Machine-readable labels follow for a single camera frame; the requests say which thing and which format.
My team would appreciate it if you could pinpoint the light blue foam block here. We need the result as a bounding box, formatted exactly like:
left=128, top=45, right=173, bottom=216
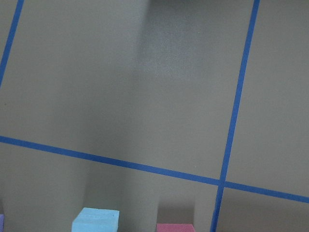
left=71, top=207, right=120, bottom=232

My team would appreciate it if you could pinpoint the dark pink foam block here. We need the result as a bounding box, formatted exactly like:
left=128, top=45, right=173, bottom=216
left=156, top=223, right=195, bottom=232

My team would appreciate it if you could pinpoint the purple foam block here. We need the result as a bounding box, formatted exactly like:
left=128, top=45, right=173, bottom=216
left=0, top=214, right=4, bottom=232

